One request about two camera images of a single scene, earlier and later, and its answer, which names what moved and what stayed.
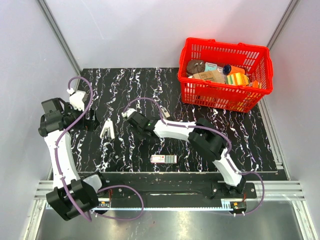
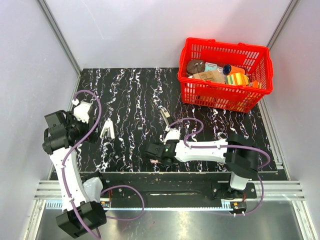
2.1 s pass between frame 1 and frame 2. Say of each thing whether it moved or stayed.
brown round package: stayed
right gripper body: moved
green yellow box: stayed
